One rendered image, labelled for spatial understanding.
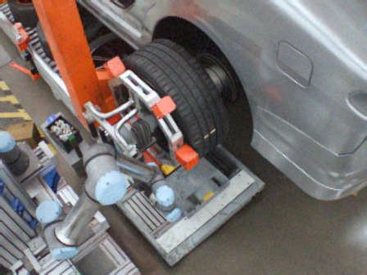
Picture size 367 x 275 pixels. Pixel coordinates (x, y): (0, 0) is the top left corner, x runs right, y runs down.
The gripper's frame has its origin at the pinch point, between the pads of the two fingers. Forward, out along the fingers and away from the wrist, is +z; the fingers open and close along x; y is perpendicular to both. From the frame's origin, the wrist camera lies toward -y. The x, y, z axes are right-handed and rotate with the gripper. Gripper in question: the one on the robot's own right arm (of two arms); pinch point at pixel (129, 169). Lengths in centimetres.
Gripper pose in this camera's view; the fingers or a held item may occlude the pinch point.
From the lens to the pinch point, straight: 203.9
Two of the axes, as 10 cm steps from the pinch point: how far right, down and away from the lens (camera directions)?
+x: -7.6, 5.6, -3.3
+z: -6.5, -6.0, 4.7
